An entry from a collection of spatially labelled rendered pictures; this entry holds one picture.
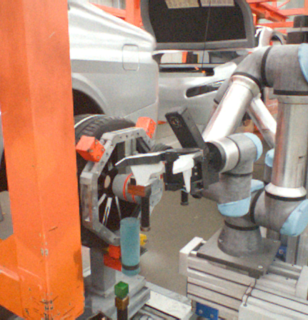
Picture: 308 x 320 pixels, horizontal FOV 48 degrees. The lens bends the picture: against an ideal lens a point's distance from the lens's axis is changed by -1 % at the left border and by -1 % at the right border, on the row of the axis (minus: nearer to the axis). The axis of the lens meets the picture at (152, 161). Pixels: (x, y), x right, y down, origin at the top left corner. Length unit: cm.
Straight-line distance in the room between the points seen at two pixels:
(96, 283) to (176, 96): 260
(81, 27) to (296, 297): 155
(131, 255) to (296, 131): 94
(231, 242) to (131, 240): 56
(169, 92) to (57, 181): 311
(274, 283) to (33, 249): 77
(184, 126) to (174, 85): 343
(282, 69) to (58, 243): 85
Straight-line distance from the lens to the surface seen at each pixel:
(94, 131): 157
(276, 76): 101
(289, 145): 102
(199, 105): 402
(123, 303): 133
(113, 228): 182
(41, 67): 107
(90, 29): 199
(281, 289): 120
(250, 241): 118
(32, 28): 106
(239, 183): 82
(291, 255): 135
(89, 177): 147
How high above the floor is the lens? 140
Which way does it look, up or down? 15 degrees down
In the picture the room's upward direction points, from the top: straight up
